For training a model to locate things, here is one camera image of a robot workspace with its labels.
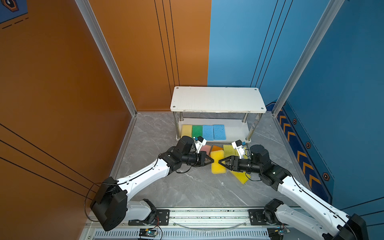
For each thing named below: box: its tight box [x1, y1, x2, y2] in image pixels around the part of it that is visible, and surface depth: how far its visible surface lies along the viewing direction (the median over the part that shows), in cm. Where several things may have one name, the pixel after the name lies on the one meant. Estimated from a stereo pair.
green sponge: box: [192, 125, 203, 138], surface depth 101 cm
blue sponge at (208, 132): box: [202, 125, 214, 141], surface depth 101 cm
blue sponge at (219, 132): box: [213, 124, 226, 140], surface depth 101 cm
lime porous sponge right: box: [243, 147, 249, 160], surface depth 70 cm
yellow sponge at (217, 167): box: [210, 150, 227, 174], surface depth 74 cm
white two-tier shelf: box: [170, 86, 267, 143], surface depth 84 cm
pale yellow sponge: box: [181, 124, 192, 138], surface depth 101 cm
